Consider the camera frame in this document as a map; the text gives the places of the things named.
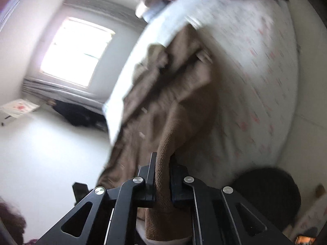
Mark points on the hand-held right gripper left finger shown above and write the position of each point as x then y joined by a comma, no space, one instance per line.
150,183

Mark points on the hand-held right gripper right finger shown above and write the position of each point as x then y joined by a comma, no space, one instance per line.
178,183

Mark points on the brown jacket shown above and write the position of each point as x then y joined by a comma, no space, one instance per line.
173,107

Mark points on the dark round cushion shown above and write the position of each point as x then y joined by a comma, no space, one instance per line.
268,196

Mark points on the black bag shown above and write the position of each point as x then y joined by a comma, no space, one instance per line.
76,114

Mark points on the grey pleated curtain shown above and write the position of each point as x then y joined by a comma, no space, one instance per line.
63,91
107,6

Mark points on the bed with white floral sheet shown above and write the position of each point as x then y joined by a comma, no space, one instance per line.
255,81

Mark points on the orange object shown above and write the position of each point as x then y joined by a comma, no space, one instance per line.
305,241

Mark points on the dark red cloth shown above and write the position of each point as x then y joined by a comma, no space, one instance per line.
11,222

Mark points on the window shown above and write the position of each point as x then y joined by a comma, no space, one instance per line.
76,51

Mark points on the white paper with red print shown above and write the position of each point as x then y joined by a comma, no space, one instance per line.
18,107

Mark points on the white pillow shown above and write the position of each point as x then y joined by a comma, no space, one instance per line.
150,11

